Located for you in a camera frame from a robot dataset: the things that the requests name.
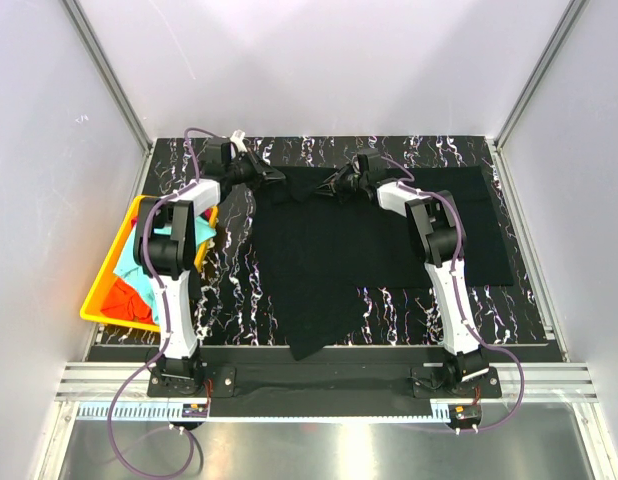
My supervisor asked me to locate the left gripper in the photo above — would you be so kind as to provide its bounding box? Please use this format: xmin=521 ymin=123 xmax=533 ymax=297
xmin=225 ymin=147 xmax=284 ymax=192

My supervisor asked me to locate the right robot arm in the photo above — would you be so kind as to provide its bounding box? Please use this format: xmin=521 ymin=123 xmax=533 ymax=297
xmin=315 ymin=149 xmax=489 ymax=397

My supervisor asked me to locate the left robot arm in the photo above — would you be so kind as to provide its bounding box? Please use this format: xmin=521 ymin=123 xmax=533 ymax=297
xmin=133 ymin=130 xmax=285 ymax=396

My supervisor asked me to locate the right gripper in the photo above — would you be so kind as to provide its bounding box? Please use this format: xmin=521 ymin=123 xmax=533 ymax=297
xmin=312 ymin=165 xmax=367 ymax=205

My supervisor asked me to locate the orange t shirt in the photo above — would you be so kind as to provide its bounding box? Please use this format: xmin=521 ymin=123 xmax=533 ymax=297
xmin=100 ymin=278 xmax=153 ymax=325

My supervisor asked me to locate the yellow plastic bin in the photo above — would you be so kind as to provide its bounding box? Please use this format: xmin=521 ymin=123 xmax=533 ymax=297
xmin=80 ymin=188 xmax=217 ymax=342

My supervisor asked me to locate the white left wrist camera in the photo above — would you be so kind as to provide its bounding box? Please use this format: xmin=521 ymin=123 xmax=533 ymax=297
xmin=229 ymin=130 xmax=251 ymax=158

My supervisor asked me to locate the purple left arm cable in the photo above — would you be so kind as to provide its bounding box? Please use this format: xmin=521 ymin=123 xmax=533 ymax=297
xmin=106 ymin=127 xmax=225 ymax=476

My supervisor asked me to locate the black marble pattern mat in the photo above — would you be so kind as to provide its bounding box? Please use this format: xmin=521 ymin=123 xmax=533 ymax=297
xmin=91 ymin=135 xmax=553 ymax=347

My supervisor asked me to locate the teal t shirt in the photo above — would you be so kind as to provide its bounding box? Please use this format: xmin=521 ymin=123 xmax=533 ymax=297
xmin=114 ymin=217 xmax=216 ymax=325

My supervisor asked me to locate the black t shirt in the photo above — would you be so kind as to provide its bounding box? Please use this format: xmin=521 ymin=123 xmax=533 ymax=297
xmin=251 ymin=166 xmax=514 ymax=360

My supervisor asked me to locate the aluminium frame rail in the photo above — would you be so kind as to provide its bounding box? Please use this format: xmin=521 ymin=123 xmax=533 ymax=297
xmin=58 ymin=0 xmax=155 ymax=151

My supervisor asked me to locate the white cable duct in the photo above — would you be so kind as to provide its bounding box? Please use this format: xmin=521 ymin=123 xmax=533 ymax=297
xmin=76 ymin=399 xmax=483 ymax=425

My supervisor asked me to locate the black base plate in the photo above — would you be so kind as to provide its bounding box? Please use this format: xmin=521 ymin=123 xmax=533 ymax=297
xmin=63 ymin=342 xmax=571 ymax=413

